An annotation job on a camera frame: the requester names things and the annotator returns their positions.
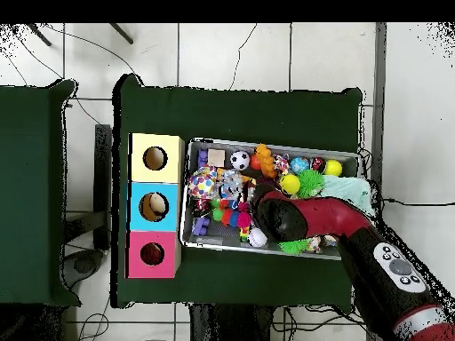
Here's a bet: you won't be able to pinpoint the black floor cable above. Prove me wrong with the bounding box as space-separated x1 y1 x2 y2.
381 197 455 208

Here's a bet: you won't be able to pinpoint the white baseball with red stitching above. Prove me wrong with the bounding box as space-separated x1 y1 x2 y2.
247 227 268 249

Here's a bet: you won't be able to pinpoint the black upright panel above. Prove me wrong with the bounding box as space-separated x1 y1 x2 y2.
93 123 113 250

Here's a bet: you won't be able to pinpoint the black tripod leg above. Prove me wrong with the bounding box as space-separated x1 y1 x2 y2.
26 22 52 47
108 22 134 45

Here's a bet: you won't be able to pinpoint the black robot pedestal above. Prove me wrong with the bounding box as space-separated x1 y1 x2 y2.
189 303 275 341

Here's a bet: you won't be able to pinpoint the dark green table cloth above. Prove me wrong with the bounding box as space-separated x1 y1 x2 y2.
111 73 363 313

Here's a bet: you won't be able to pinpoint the orange striped tiger plush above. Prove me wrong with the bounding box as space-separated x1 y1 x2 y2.
140 243 164 266

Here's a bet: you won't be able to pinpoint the multicolour spiky caterpillar toy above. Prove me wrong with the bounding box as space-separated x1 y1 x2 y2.
211 198 253 242

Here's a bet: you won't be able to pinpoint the small black and white football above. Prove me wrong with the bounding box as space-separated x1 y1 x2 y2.
229 150 251 171

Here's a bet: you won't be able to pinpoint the orange plastic building block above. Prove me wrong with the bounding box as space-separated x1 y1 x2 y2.
254 143 279 179

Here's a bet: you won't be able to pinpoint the silver wire mesh bin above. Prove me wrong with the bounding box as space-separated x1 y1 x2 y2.
179 137 362 261

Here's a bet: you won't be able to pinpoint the smooth yellow ball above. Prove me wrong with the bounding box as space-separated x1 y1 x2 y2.
323 158 343 178

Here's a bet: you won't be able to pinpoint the yellow tennis-style ball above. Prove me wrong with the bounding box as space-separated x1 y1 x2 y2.
279 172 301 195

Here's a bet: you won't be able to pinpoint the green spiky rubber ball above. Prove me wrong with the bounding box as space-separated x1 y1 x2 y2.
296 169 325 199

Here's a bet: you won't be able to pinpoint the wooden box with three holes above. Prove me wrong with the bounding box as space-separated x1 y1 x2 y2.
124 131 186 280

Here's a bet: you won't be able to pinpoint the mint green muslin cloth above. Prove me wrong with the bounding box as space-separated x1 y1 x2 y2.
319 176 374 216

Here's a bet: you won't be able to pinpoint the blue globe print ball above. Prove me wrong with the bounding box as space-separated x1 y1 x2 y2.
289 155 311 175

